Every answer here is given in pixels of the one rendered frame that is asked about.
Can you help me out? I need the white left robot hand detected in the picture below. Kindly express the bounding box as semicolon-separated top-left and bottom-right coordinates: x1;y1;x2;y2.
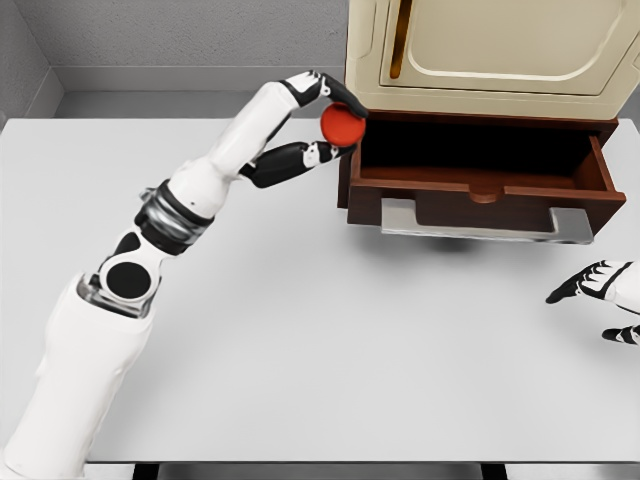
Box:
209;70;370;190

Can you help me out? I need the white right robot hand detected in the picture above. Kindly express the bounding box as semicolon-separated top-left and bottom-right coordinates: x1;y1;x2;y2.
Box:
544;259;640;345

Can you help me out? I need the brown wooden drawer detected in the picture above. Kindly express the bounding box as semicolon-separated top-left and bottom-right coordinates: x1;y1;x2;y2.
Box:
345;117;627;232

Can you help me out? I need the cream cabinet with brown base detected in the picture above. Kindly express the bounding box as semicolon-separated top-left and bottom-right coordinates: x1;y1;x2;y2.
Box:
336;0;640;210

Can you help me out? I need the silver drawer handle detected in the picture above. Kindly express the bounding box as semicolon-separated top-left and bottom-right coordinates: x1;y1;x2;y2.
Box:
379;196;595;247

